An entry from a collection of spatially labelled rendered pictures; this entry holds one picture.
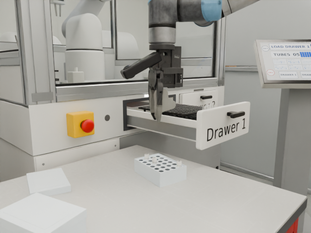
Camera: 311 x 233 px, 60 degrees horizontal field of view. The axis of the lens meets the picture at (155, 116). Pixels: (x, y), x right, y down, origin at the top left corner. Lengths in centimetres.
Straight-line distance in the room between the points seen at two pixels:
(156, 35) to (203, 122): 27
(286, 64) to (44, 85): 125
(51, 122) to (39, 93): 9
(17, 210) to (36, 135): 34
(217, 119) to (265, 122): 187
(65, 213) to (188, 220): 22
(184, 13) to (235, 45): 208
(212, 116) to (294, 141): 102
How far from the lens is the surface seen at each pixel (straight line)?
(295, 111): 171
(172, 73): 74
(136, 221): 55
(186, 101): 121
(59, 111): 84
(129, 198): 63
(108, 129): 95
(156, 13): 75
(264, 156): 275
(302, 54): 172
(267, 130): 267
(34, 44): 81
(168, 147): 119
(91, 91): 89
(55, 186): 68
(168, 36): 74
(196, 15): 74
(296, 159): 179
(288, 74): 159
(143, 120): 92
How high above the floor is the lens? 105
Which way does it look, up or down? 11 degrees down
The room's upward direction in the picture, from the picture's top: straight up
